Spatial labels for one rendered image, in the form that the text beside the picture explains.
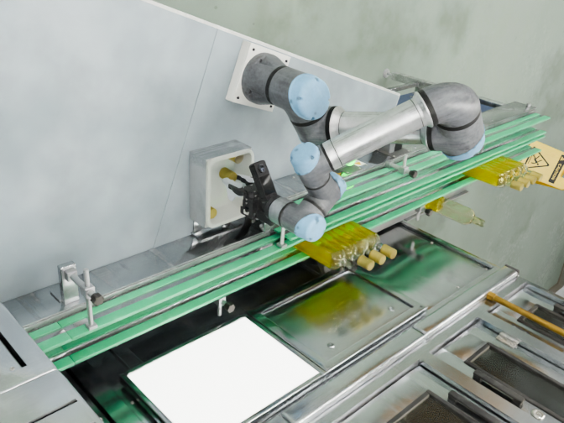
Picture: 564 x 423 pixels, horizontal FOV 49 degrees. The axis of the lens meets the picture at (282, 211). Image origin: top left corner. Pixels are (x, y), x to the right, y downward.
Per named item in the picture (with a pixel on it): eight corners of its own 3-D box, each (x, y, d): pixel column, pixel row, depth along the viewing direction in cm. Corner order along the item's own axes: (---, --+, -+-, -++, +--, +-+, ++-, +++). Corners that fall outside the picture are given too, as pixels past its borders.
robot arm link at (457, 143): (295, 91, 181) (485, 91, 154) (311, 125, 192) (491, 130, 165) (280, 123, 175) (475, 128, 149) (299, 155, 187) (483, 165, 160)
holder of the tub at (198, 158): (190, 233, 189) (205, 243, 184) (189, 150, 177) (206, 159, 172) (232, 218, 200) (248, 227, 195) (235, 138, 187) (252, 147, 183)
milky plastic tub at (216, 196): (190, 219, 186) (207, 231, 181) (190, 150, 176) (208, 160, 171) (234, 204, 197) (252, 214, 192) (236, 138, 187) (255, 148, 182)
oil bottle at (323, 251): (289, 244, 205) (336, 273, 191) (289, 230, 202) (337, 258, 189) (300, 239, 208) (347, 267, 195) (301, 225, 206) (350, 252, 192)
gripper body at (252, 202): (237, 212, 175) (265, 228, 168) (238, 185, 171) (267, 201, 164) (258, 205, 180) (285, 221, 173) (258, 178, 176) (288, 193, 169)
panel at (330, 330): (119, 383, 160) (196, 465, 139) (118, 373, 159) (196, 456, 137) (346, 268, 217) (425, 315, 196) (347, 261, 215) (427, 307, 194)
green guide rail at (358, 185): (274, 211, 192) (292, 220, 187) (275, 207, 192) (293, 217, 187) (535, 114, 303) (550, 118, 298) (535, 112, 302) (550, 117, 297)
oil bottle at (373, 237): (323, 230, 216) (370, 255, 202) (325, 216, 213) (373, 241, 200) (334, 225, 219) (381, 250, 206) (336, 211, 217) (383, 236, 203)
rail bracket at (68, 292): (50, 298, 159) (93, 342, 145) (43, 242, 151) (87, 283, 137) (68, 291, 162) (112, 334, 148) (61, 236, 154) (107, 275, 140)
